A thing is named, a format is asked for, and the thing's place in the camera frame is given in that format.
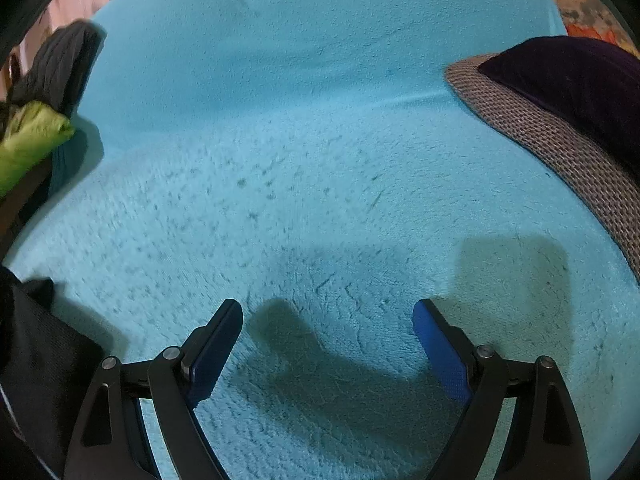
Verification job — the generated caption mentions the dark purple garment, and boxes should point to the dark purple garment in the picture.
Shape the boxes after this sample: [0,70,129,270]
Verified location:
[477,35,640,172]

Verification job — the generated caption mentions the lime green puffer jacket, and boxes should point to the lime green puffer jacket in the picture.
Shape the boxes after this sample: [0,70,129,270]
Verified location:
[0,100,76,199]

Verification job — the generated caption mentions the black pants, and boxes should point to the black pants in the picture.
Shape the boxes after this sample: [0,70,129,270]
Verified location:
[0,265,109,480]

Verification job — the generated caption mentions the turquoise fleece blanket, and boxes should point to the turquoise fleece blanket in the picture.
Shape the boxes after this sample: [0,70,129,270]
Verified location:
[2,0,640,480]

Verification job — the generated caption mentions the black quilted jacket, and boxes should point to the black quilted jacket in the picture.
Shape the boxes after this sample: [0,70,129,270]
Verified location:
[10,20,107,119]

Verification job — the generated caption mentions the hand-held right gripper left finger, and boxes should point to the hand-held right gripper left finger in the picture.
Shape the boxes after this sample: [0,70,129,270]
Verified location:
[64,298,245,480]

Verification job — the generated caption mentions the floral patterned cloth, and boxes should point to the floral patterned cloth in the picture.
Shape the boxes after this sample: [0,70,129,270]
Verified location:
[550,0,640,57]

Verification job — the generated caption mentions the grey knitted garment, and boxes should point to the grey knitted garment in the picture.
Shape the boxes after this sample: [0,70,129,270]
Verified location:
[443,52,640,282]

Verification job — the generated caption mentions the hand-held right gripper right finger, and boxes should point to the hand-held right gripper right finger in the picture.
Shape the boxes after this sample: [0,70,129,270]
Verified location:
[412,298,592,480]

